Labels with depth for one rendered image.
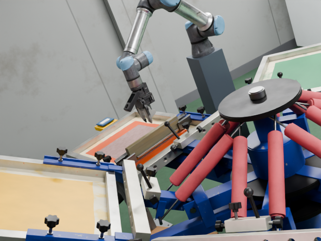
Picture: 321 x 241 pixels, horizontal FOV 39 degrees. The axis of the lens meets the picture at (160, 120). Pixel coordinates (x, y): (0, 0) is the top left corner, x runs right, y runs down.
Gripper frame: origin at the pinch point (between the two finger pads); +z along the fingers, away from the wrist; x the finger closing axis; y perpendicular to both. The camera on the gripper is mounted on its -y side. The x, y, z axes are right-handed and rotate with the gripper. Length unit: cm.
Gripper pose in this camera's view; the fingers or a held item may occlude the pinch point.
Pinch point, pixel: (147, 121)
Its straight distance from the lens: 240.7
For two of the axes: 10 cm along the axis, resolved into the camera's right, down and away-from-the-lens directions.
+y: 7.3, -4.9, 4.8
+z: 3.5, 8.7, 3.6
